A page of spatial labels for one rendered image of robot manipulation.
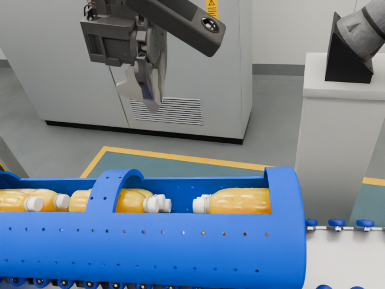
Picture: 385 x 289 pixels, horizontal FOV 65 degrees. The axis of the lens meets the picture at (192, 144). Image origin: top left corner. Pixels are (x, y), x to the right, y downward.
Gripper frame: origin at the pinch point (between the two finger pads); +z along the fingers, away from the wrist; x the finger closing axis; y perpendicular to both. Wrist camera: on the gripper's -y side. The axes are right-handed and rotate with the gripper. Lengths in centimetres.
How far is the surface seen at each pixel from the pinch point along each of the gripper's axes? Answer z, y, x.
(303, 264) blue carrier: 29.6, -29.1, 6.0
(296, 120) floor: 158, -62, -188
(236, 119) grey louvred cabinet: 133, -8, -149
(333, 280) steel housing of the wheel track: 51, -42, -1
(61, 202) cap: 43, 32, -3
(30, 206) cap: 38, 36, 3
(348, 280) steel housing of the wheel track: 50, -46, -2
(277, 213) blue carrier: 24.2, -22.7, -0.7
